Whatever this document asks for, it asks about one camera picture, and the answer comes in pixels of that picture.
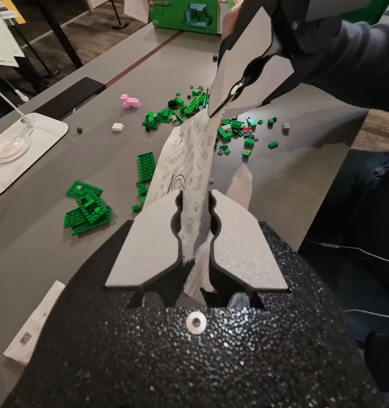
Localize pile of green toy bricks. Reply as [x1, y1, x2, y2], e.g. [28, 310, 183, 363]
[143, 84, 212, 133]

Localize black table leg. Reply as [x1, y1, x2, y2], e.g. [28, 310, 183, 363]
[37, 0, 84, 69]

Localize pink toy brick pig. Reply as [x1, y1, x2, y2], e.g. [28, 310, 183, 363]
[120, 94, 141, 110]

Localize green toy bricks beside bag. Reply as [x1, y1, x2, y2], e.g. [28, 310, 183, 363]
[132, 179, 149, 213]

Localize green toy base plate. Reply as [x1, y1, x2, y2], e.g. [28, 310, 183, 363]
[137, 152, 157, 183]

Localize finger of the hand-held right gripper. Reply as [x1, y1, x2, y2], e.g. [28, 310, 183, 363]
[208, 6, 283, 117]
[226, 57, 310, 113]

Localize white rod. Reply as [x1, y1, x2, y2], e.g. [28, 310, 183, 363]
[3, 80, 30, 102]

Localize scattered green toy bricks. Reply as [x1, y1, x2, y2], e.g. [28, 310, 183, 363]
[213, 114, 280, 160]

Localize stack of green toy plates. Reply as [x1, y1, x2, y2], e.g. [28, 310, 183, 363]
[64, 180, 112, 237]

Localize yellow flyer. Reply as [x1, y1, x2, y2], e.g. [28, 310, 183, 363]
[0, 0, 27, 25]

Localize white paper sheet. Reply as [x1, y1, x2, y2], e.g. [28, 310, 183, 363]
[0, 3, 26, 68]

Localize person's right hand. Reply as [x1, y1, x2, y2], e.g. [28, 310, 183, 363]
[221, 6, 243, 39]

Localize white printed paper bag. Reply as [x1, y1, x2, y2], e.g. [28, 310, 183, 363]
[143, 108, 255, 295]

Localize person's right forearm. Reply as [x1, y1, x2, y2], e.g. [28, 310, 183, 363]
[293, 20, 389, 113]

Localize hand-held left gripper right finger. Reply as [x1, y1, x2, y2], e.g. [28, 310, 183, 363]
[208, 189, 289, 292]

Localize grey desk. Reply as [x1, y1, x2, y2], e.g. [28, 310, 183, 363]
[0, 22, 370, 408]

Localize white paper packet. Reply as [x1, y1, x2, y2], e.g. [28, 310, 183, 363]
[3, 280, 66, 366]

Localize green toy set box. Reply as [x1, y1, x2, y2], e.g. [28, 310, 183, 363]
[149, 0, 222, 35]

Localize person's leg in jeans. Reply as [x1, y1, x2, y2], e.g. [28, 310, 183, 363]
[309, 148, 389, 392]

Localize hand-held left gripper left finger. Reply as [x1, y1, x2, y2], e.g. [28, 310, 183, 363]
[104, 191, 185, 291]

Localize black desk mat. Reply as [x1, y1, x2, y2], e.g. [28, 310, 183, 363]
[33, 77, 106, 121]

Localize black stanchion base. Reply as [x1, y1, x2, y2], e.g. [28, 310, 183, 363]
[109, 0, 130, 31]

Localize grey cable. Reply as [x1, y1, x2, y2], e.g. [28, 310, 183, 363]
[344, 307, 389, 317]
[304, 237, 389, 266]

